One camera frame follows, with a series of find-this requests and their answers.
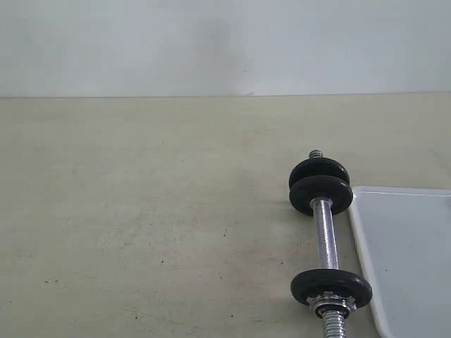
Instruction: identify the white rectangular tray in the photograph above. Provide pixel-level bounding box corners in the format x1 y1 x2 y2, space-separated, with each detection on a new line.
350 186 450 337

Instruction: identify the black weight plate far end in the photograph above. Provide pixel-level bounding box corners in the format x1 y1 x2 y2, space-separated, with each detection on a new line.
289 175 353 216

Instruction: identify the chrome star collar nut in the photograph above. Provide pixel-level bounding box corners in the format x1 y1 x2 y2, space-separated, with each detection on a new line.
307 292 357 319

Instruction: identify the chrome threaded dumbbell bar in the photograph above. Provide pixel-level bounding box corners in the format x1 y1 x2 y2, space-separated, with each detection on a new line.
306 149 353 338

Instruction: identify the black weight plate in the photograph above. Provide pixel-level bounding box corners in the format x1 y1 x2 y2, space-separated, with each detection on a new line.
290 269 373 308
288 157 350 189

